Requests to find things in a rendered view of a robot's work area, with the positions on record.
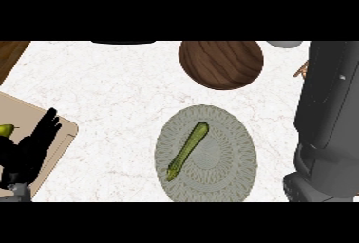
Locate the pale grey round object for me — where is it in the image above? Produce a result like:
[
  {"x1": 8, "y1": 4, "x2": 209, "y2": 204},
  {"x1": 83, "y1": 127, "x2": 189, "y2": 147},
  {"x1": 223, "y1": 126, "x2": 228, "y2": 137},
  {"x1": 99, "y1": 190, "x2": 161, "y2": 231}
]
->
[{"x1": 265, "y1": 40, "x2": 305, "y2": 49}]

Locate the yellow-green pear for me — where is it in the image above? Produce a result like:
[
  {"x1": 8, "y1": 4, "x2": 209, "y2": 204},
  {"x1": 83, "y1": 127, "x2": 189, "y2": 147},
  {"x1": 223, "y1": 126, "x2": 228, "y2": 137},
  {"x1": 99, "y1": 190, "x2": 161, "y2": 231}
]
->
[{"x1": 0, "y1": 123, "x2": 21, "y2": 139}]

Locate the black appliance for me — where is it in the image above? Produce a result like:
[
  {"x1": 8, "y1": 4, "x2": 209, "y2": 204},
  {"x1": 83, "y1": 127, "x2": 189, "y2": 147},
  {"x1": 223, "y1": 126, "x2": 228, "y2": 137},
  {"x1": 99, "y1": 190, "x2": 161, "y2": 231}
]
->
[{"x1": 90, "y1": 40, "x2": 157, "y2": 46}]

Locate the beige cutting board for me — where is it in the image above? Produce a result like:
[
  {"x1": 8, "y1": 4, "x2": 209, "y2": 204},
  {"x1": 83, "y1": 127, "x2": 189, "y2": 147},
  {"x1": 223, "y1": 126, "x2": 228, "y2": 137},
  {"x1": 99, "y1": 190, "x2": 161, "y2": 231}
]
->
[{"x1": 0, "y1": 91, "x2": 80, "y2": 199}]

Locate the green asparagus spear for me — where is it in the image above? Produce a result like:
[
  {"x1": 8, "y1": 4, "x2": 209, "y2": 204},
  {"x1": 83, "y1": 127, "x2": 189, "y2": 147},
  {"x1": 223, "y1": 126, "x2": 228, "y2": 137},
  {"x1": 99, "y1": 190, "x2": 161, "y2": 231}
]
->
[{"x1": 166, "y1": 121, "x2": 210, "y2": 183}]

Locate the brown wooden oval bowl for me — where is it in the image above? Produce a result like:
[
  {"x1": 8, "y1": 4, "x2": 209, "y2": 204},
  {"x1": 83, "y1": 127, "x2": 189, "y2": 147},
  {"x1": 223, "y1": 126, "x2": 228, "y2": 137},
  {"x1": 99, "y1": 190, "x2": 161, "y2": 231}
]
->
[{"x1": 179, "y1": 40, "x2": 265, "y2": 91}]

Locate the grey oval woven placemat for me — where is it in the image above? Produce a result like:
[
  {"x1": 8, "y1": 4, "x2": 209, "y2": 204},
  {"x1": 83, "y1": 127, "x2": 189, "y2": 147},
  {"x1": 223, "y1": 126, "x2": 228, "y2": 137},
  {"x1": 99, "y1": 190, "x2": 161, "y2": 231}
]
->
[{"x1": 152, "y1": 103, "x2": 260, "y2": 203}]

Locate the brown wooden board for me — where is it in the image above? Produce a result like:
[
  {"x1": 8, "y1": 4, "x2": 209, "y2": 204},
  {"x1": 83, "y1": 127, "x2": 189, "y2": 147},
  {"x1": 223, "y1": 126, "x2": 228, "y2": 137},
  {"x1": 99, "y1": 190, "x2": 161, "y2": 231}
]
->
[{"x1": 0, "y1": 40, "x2": 33, "y2": 86}]

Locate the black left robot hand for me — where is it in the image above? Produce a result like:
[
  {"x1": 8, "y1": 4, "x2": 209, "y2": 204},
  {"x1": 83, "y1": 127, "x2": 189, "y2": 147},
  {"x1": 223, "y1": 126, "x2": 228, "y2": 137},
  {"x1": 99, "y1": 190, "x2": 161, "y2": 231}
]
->
[{"x1": 0, "y1": 107, "x2": 64, "y2": 191}]

